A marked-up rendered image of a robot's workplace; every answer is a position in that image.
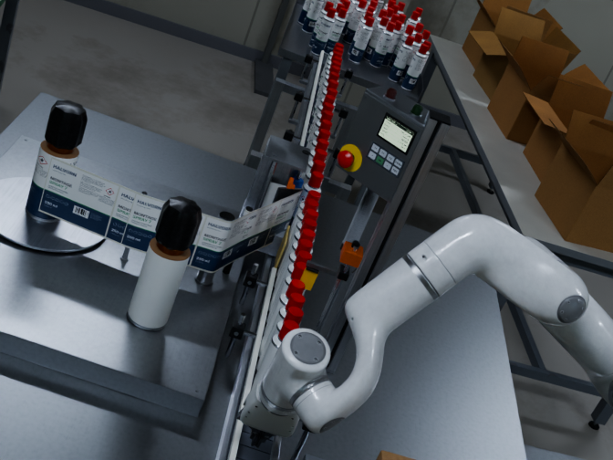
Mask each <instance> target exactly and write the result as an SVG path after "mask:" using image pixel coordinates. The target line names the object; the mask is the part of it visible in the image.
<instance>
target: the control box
mask: <svg viewBox="0 0 613 460"><path fill-rule="evenodd" d="M389 88H392V87H391V86H385V87H377V88H371V89H366V90H365V93H364V95H363V97H362V100H361V102H360V104H359V106H358V110H357V112H356V115H355V117H354V120H353V121H352V123H351V126H350V128H349V131H348V135H347V137H346V139H345V141H344V143H343V146H342V148H341V150H340V152H341V151H349V152H351V153H352V154H353V155H354V162H353V164H352V165H351V166H350V167H348V168H342V167H340V166H339V164H338V160H337V161H336V163H335V165H336V166H337V167H338V168H340V169H341V170H342V171H344V172H345V173H347V174H349V175H350V176H351V177H353V178H354V179H356V180H357V181H359V182H360V183H362V184H363V185H365V186H366V187H368V188H369V189H370V190H371V191H372V192H374V193H376V194H377V195H379V196H380V197H381V198H383V199H384V200H386V201H387V202H389V203H391V201H392V198H393V196H394V194H395V193H396V191H397V188H398V186H399V184H400V181H401V178H402V176H403V174H404V173H405V171H406V169H407V166H408V164H409V162H410V159H411V156H412V154H413V153H414V151H415V149H416V146H417V144H418V142H419V140H420V138H421V135H422V133H423V131H424V127H425V118H426V116H427V114H428V111H429V110H427V109H425V108H424V107H422V108H423V111H422V113H421V117H420V118H415V117H413V116H411V115H410V114H409V112H410V110H411V109H412V107H413V106H414V105H415V104H418V103H417V102H415V101H414V100H412V99H410V98H408V97H407V96H405V95H403V94H402V93H400V92H399V91H397V95H396V97H395V98H396V99H395V101H389V100H387V99H385V98H384V97H383V96H384V94H385V93H386V92H387V89H389ZM386 112H388V113H389V114H390V115H392V116H393V117H395V118H396V119H398V120H400V121H402V122H403V123H405V124H406V125H408V126H409V127H411V128H412V129H414V130H415V131H417V134H416V136H415V138H414V141H413V143H412V145H411V147H410V150H409V152H408V154H407V155H405V154H403V153H402V152H400V151H398V150H397V149H395V148H394V147H392V146H391V145H389V144H388V143H386V142H385V141H384V140H382V139H381V138H379V137H378V136H377V133H378V131H379V127H380V125H381V123H382V121H383V119H384V117H385V114H386ZM373 141H374V142H376V143H377V144H378V145H380V146H381V147H383V148H384V149H386V150H387V151H389V152H391V153H392V154H394V155H395V156H397V157H398V158H400V159H401V160H403V161H404V162H405V163H404V166H403V168H402V170H401V172H400V176H399V178H397V177H395V176H394V175H392V174H391V173H389V172H387V171H386V170H384V169H383V168H381V167H380V166H379V165H377V164H376V163H374V162H373V161H372V160H370V159H369V158H367V157H366V156H367V154H368V151H369V148H370V145H371V143H372V142H373Z"/></svg>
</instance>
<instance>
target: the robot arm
mask: <svg viewBox="0 0 613 460"><path fill-rule="evenodd" d="M469 275H475V276H477V277H478V278H480V279H481V280H483V281H484V282H485V283H487V284H488V285H489V286H491V287H492V288H494V289H495V290H496V291H498V292H499V293H500V294H502V295H503V296H504V297H505V298H507V299H508V300H510V301H511V302H512V303H514V304H515V305H516V306H517V307H518V308H520V309H521V310H523V311H524V312H525V313H527V314H528V315H530V316H532V317H533V318H535V319H537V321H538V322H539V323H540V324H541V325H542V326H543V327H544V328H545V329H546V330H547V331H548V332H549V333H550V334H551V335H552V336H553V337H554V338H555V339H556V341H557V342H558V343H559V344H560V345H561V346H562V347H563V348H564V349H565V350H566V351H567V352H568V353H569V354H570V355H571V356H572V358H573V359H574V360H575V361H576V362H577V363H578V364H579V365H580V366H581V367H582V368H583V369H584V371H585V372H586V373H587V376H588V378H589V379H590V380H591V381H592V383H593V385H594V386H595V388H596V389H597V391H598V393H599V394H600V395H601V396H602V398H603V399H604V400H605V401H606V402H607V403H608V404H609V405H610V406H611V407H612V408H613V319H612V318H611V317H610V316H609V315H608V314H607V312H606V311H605V310H604V309H603V308H602V307H600V305H599V304H598V303H597V302H596V301H595V300H594V299H593V298H592V297H591V296H590V295H589V294H588V291H587V286H586V285H585V283H584V281H583V280H582V278H581V277H580V276H579V275H578V274H577V273H576V272H575V271H574V270H573V269H572V268H570V267H569V266H568V265H567V264H565V263H564V262H563V261H562V260H561V259H560V258H558V257H557V256H556V255H555V254H554V253H552V252H551V251H550V250H549V249H548V248H547V247H545V246H544V245H542V244H541V243H540V242H538V241H537V240H535V239H534V238H532V237H529V236H523V235H521V234H520V233H519V232H517V231H516V230H514V229H513V228H512V227H511V226H509V225H507V224H505V223H503V222H502V221H500V220H498V219H495V218H493V217H491V216H488V215H484V214H467V215H463V216H460V217H458V218H456V219H454V220H452V221H450V222H449V223H448V224H447V225H445V226H443V227H442V228H441V229H439V230H438V231H437V232H435V233H434V234H433V235H431V236H430V237H428V238H427V239H426V240H424V241H423V242H422V243H420V244H419V245H418V246H416V247H415V248H413V249H412V250H411V251H410V252H409V253H408V254H406V255H405V256H403V257H402V258H400V259H399V260H398V261H397V262H395V263H394V264H393V265H391V266H390V267H388V268H387V269H386V270H384V271H383V272H382V273H381V274H379V275H378V276H377V277H375V278H374V279H372V280H371V281H370V282H369V283H368V284H367V285H365V286H364V287H362V288H361V289H360V290H358V291H357V292H356V293H355V294H354V295H352V296H351V297H350V298H349V299H348V301H347V303H346V305H345V313H346V316H347V319H348V324H349V326H350V328H351V331H352V334H353V337H354V340H355V344H356V361H355V365H354V368H353V371H352V373H351V374H350V375H349V377H348V378H347V380H346V381H345V382H343V383H342V384H341V385H340V386H339V387H337V388H335V387H334V385H333V384H332V382H331V381H330V379H329V378H328V376H327V372H326V367H327V365H328V364H329V361H330V357H331V351H330V348H329V345H328V343H327V341H326V340H325V339H324V338H323V337H322V336H321V335H320V334H319V333H317V332H316V331H314V330H312V329H293V330H291V331H290V332H288V333H287V334H286V335H285V337H284V338H283V340H282V342H281V344H280V346H279V348H278V350H277V352H276V354H275V356H274V358H273V360H272V362H271V364H270V365H269V367H268V369H267V371H266V373H265V376H264V378H263V379H262V380H261V381H260V382H259V383H257V384H256V385H255V386H254V388H253V389H252V390H251V391H250V392H249V393H248V395H247V397H246V398H245V400H244V405H245V407H244V408H243V409H242V410H241V411H240V412H238V415H237V419H238V420H240V421H241V422H242V423H243V424H245V425H248V426H249V427H250V429H251V430H252V432H251V433H250V437H249V438H250V439H252V443H251V446H254V445H255V446H256V447H257V448H259V446H260V445H261V443H265V441H266V439H270V438H271V437H272V436H276V435H278V436H281V437H289V436H292V434H293V432H294V431H295V429H296V426H297V424H298V421H299V419H301V421H302V422H303V424H304V425H305V426H306V428H307V429H308V430H309V431H311V432H312V433H315V434H322V433H324V432H326V431H328V430H330V429H332V428H333V427H334V426H336V425H337V424H339V423H341V422H342V421H343V420H344V419H346V418H347V417H348V416H350V415H351V414H352V413H354V412H355V411H356V410H357V409H358V408H359V407H360V406H361V405H362V404H363V403H364V402H365V401H366V400H367V399H368V398H369V397H370V395H371V394H372V393H373V391H374V389H375V387H376V385H377V383H378V380H379V376H380V373H381V368H382V362H383V354H384V347H385V342H386V339H387V337H388V336H389V334H390V333H391V332H392V331H393V330H395V329H396V328H397V327H398V326H399V325H401V324H402V323H404V322H405V321H406V320H408V319H410V318H411V317H412V316H414V315H415V314H416V313H418V312H419V311H421V310H422V309H423V308H425V307H427V306H428V305H429V304H431V303H432V302H433V301H434V300H435V299H437V298H438V297H440V296H441V295H442V294H444V293H445V292H446V291H448V290H449V289H451V288H452V287H454V286H455V285H456V284H458V283H459V282H460V281H462V280H463V279H464V278H466V277H468V276H469Z"/></svg>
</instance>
